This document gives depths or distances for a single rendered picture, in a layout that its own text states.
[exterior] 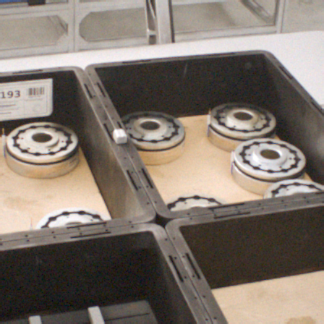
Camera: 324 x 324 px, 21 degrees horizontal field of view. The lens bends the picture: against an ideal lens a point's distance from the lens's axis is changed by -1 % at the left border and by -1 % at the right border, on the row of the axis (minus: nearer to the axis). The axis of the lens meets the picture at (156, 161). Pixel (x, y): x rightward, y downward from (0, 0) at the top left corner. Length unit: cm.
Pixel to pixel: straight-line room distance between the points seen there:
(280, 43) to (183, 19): 188
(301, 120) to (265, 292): 32
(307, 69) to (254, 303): 93
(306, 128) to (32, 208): 40
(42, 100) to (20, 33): 238
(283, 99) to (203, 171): 17
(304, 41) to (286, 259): 101
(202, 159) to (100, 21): 255
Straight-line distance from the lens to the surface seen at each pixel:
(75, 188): 123
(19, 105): 132
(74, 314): 103
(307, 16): 403
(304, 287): 109
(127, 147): 112
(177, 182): 125
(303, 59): 195
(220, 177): 126
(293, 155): 128
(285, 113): 135
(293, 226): 106
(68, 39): 324
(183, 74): 137
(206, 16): 391
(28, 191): 122
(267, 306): 105
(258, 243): 105
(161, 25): 210
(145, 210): 101
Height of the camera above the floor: 152
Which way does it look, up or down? 32 degrees down
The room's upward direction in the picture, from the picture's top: 3 degrees clockwise
